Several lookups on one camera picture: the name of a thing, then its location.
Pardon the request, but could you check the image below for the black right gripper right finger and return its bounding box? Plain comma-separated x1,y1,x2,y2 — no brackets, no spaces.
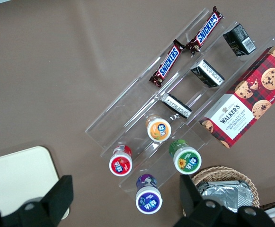
172,175,239,227

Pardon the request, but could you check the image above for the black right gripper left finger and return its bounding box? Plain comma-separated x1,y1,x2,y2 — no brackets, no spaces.
0,175,74,227

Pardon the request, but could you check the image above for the light wicker basket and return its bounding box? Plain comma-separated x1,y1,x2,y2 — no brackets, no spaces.
191,166,261,211

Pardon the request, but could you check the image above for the cream plastic tray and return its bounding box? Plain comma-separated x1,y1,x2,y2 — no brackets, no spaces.
0,146,71,219

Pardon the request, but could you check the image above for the aluminium foil container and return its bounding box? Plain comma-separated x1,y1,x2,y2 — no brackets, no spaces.
196,180,248,213

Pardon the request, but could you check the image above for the purple gum jar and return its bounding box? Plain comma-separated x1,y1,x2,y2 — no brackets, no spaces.
135,174,163,215

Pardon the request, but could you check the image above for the green gum jar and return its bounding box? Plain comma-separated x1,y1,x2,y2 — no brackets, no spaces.
169,139,202,175

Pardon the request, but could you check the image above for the red gum jar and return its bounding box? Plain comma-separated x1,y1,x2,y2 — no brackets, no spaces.
108,144,133,176

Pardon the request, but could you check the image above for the orange gum jar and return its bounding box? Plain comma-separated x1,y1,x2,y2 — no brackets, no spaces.
145,115,171,142

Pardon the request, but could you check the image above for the clear acrylic stepped stand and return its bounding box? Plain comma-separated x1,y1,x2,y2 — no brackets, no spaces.
137,8,275,133
85,80,205,197

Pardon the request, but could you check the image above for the small black carton box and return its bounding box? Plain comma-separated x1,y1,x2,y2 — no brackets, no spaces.
190,59,225,88
223,23,257,57
162,93,193,119

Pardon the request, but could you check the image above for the red Walkers shortbread box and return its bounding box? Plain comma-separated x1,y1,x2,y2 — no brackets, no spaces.
198,44,275,149

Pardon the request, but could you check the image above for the Snickers chocolate bar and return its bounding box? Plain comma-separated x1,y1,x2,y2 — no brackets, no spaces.
186,6,224,54
151,39,184,86

